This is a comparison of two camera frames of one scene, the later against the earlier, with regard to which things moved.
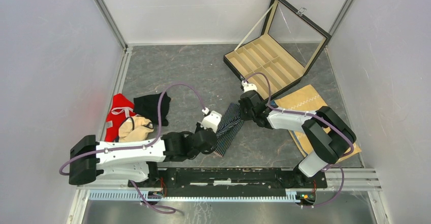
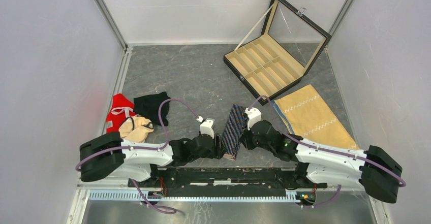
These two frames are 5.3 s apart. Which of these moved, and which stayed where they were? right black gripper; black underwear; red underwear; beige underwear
Moved: right black gripper
Stayed: black underwear; beige underwear; red underwear
